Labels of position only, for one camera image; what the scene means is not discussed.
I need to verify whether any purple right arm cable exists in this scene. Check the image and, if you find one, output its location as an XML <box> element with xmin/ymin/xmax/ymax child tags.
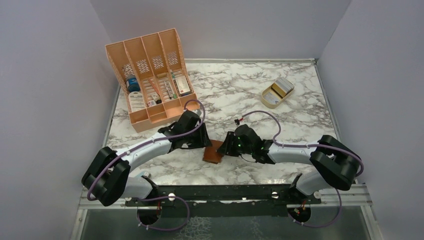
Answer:
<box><xmin>238</xmin><ymin>110</ymin><xmax>365</xmax><ymax>229</ymax></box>

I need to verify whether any white red card box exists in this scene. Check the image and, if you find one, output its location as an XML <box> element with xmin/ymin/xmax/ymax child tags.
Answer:
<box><xmin>175</xmin><ymin>75</ymin><xmax>192</xmax><ymax>97</ymax></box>

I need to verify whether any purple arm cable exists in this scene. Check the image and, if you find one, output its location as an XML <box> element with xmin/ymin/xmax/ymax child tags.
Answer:
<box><xmin>238</xmin><ymin>110</ymin><xmax>365</xmax><ymax>229</ymax></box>
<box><xmin>86</xmin><ymin>99</ymin><xmax>207</xmax><ymax>232</ymax></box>

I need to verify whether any black metal mounting rail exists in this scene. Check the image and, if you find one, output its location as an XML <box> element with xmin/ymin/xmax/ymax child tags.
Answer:
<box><xmin>125</xmin><ymin>184</ymin><xmax>321</xmax><ymax>218</ymax></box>

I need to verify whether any beige oval card tray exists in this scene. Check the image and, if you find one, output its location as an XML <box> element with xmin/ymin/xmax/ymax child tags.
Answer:
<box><xmin>260</xmin><ymin>83</ymin><xmax>294</xmax><ymax>109</ymax></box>

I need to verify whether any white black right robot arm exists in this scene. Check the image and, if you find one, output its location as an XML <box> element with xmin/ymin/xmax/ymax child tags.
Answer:
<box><xmin>217</xmin><ymin>124</ymin><xmax>363</xmax><ymax>204</ymax></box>

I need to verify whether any VIP card lying in tray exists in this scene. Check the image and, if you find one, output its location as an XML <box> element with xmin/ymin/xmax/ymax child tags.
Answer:
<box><xmin>263</xmin><ymin>92</ymin><xmax>281</xmax><ymax>105</ymax></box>

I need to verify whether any white label packet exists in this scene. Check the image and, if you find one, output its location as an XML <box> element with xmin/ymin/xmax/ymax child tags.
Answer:
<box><xmin>128</xmin><ymin>91</ymin><xmax>145</xmax><ymax>112</ymax></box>

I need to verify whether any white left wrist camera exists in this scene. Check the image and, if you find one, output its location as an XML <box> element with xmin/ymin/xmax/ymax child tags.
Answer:
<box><xmin>191</xmin><ymin>109</ymin><xmax>203</xmax><ymax>119</ymax></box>

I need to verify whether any blue round tape roll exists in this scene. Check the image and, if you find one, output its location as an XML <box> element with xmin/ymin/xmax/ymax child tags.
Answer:
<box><xmin>126</xmin><ymin>76</ymin><xmax>141</xmax><ymax>93</ymax></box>

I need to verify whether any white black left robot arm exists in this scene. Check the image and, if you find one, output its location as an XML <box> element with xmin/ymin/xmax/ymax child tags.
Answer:
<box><xmin>81</xmin><ymin>110</ymin><xmax>211</xmax><ymax>207</ymax></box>

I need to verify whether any brown leather card holder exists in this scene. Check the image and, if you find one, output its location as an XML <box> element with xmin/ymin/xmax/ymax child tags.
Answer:
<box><xmin>202</xmin><ymin>139</ymin><xmax>223</xmax><ymax>164</ymax></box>

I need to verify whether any orange plastic desk organizer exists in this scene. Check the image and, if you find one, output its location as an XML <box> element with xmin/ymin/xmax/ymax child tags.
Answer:
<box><xmin>105</xmin><ymin>28</ymin><xmax>200</xmax><ymax>133</ymax></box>

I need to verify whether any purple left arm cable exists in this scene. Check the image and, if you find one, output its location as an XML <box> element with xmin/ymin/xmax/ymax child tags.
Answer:
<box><xmin>86</xmin><ymin>99</ymin><xmax>207</xmax><ymax>232</ymax></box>

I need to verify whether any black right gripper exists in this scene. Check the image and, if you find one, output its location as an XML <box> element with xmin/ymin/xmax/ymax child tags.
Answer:
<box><xmin>217</xmin><ymin>130</ymin><xmax>254</xmax><ymax>157</ymax></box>

